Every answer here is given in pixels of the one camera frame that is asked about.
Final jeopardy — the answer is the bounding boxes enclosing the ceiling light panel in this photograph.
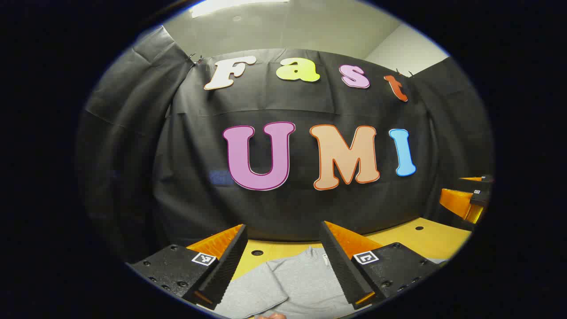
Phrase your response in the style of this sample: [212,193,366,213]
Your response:
[190,0,291,18]

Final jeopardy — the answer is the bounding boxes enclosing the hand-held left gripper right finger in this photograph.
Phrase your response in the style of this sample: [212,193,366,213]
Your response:
[319,220,440,310]

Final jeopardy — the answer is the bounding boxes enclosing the grey zip-neck sweatshirt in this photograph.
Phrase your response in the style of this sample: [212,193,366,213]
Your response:
[214,246,446,319]

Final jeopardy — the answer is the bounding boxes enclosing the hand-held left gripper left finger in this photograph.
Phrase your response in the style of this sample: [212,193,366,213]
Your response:
[125,224,249,311]

